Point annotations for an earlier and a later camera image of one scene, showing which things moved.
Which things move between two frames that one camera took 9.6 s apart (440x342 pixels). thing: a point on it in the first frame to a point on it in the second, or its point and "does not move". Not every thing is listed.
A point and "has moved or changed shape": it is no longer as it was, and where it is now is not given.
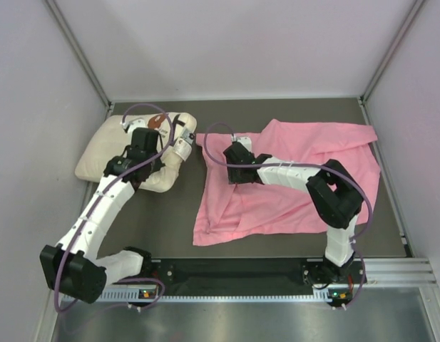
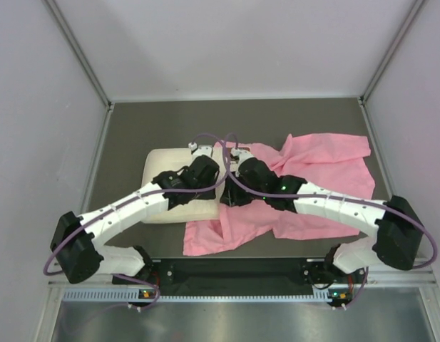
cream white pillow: [105, 137] to [164, 159]
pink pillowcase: [225, 211] has moved or changed shape
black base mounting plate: [245, 273] does not move
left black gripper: [157, 153] to [207, 195]
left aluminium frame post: [80, 55] does not move
